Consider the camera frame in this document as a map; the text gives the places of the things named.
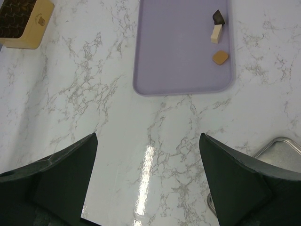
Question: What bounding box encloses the white chocolate bar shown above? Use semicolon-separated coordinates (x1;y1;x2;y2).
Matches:
210;24;222;44

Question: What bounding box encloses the dark chocolate corner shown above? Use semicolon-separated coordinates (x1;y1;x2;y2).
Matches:
212;10;225;26

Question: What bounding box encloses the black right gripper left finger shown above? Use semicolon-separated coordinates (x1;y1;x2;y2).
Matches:
0;133;98;226

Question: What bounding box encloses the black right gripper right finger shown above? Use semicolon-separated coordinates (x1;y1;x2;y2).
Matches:
199;133;301;226

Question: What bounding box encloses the lilac plastic tray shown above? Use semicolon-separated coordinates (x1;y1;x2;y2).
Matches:
133;0;235;96

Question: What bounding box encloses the steel tray lid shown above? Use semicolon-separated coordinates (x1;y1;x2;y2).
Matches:
199;134;301;225

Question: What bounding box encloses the gold chocolate box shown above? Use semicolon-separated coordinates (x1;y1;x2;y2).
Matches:
0;0;55;49

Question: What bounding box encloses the caramel square chocolate right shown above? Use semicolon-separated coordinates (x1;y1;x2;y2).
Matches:
212;50;229;65

